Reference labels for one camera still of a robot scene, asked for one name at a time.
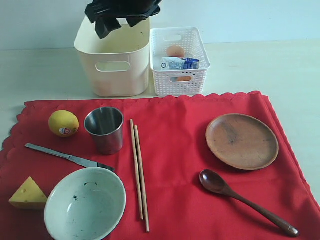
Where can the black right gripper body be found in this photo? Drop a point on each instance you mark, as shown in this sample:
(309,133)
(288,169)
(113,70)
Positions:
(122,9)

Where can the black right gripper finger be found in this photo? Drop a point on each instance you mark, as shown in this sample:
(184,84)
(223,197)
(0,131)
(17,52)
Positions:
(134,20)
(105,25)

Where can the brown egg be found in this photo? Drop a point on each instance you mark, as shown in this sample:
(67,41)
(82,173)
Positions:
(175,51)

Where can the small milk carton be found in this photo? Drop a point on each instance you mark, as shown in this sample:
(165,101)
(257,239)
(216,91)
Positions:
(177,63)

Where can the orange fried nugget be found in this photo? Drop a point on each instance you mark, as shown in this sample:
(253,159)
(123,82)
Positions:
(183,79)

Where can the round brown wooden plate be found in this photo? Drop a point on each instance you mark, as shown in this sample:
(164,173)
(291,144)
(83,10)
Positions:
(242,141)

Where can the dark wooden spoon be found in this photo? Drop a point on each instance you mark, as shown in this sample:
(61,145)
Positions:
(215,184)

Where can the cream plastic tub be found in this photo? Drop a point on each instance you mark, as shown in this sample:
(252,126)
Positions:
(118,65)

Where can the white perforated plastic basket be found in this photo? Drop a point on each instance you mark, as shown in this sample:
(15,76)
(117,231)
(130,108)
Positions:
(190,40)

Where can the stainless steel cup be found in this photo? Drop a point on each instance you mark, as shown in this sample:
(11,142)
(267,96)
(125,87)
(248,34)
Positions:
(105,126)

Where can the left wooden chopstick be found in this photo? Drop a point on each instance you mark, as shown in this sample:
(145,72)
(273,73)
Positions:
(136,167)

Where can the yellow lemon with sticker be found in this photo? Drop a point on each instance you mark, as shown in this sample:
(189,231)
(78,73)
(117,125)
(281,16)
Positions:
(63,123)

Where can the metal table knife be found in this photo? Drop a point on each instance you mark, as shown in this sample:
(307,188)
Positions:
(75,159)

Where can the red scalloped table cloth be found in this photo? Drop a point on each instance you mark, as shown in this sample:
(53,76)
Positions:
(174,150)

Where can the pale green ceramic bowl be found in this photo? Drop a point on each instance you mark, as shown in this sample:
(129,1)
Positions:
(87,204)

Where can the yellow cheese wedge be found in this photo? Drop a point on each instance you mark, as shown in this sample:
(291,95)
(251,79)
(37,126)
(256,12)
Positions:
(29,196)

